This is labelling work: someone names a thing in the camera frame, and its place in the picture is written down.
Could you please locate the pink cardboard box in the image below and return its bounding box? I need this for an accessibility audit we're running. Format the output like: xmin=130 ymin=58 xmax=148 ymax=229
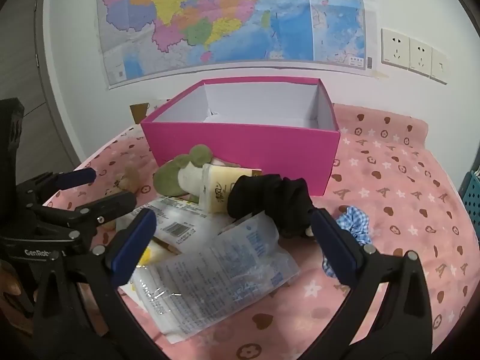
xmin=141 ymin=76 xmax=340 ymax=196

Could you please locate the clear plastic mask packet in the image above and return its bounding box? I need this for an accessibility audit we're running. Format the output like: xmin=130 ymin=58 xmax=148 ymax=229
xmin=133 ymin=213 xmax=299 ymax=344

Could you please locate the yellow tissue pack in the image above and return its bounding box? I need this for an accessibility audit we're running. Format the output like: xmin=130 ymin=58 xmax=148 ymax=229
xmin=199 ymin=164 xmax=262 ymax=213

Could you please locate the black scrunchie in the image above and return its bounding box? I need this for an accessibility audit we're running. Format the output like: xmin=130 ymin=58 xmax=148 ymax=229
xmin=227 ymin=175 xmax=315 ymax=238

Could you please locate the blue perforated basket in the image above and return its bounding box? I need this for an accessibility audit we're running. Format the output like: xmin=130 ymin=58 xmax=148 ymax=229
xmin=462 ymin=172 xmax=480 ymax=238

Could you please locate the blue checked scrunchie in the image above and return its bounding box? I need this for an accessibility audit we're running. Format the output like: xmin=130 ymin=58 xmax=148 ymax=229
xmin=321 ymin=205 xmax=373 ymax=280

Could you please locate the white wall socket panel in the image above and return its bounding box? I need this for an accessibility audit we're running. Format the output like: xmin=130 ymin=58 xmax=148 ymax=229
xmin=381 ymin=28 xmax=449 ymax=85

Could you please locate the brown paper tag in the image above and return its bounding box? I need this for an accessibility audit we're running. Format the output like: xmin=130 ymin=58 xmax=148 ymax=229
xmin=129 ymin=102 xmax=150 ymax=125

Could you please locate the colourful wall map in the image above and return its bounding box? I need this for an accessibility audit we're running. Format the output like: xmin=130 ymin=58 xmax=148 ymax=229
xmin=97 ymin=0 xmax=377 ymax=86

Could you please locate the white yellow label packet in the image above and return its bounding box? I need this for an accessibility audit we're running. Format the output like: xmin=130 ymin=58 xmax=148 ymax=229
xmin=120 ymin=237 xmax=180 ymax=311

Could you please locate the beige teddy bear plush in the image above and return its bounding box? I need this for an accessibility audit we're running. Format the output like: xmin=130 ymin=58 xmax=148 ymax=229
xmin=101 ymin=164 xmax=143 ymax=232

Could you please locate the pink patterned table cloth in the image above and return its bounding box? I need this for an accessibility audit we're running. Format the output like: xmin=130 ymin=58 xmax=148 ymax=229
xmin=48 ymin=105 xmax=479 ymax=359

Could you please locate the grey door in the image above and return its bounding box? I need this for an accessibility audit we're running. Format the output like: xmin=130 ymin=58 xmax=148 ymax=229
xmin=1 ymin=0 xmax=80 ymax=184

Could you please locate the white printed packet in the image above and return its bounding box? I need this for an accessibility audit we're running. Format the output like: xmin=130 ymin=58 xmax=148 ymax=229
xmin=131 ymin=197 xmax=233 ymax=253

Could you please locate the green frog plush toy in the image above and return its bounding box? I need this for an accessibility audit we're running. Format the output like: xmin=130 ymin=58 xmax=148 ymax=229
xmin=153 ymin=144 xmax=213 ymax=198

